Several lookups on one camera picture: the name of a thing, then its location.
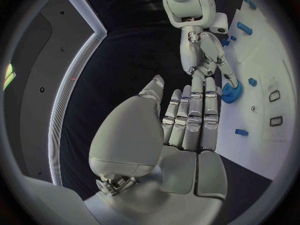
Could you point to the white task board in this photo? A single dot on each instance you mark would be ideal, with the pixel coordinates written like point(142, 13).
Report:
point(257, 60)

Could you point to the blue gear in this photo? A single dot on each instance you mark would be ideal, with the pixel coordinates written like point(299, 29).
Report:
point(230, 95)

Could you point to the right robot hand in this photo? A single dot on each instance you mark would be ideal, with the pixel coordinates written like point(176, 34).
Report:
point(191, 56)

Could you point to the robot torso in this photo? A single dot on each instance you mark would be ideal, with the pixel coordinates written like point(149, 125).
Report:
point(35, 97)

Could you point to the small blue plug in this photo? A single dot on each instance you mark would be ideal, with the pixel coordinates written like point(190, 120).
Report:
point(233, 38)

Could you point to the blue long cylinder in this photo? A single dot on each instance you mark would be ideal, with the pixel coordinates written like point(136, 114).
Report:
point(244, 28)

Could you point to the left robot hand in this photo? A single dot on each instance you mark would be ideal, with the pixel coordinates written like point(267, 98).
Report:
point(131, 135)

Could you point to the blue block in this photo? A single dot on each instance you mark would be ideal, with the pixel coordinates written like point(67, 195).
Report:
point(225, 42)
point(241, 132)

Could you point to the blue peg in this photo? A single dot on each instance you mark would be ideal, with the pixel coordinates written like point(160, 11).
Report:
point(252, 82)

